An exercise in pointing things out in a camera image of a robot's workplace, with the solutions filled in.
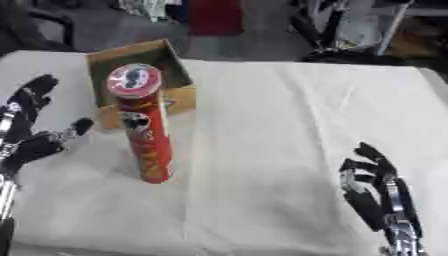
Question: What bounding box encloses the tan cardboard box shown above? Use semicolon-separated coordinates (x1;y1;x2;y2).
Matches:
84;38;200;130

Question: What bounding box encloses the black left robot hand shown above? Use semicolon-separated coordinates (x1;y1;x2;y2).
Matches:
0;73;97;177

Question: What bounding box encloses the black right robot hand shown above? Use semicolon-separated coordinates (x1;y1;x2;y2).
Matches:
337;141;424;240

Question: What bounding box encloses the black tripod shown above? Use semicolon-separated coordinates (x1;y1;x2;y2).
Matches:
288;0;410;64

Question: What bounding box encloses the red tall snack can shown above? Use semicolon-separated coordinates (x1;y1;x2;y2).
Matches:
105;63;175;185

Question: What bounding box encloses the black chair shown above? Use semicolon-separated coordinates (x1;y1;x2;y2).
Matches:
0;0;77;54

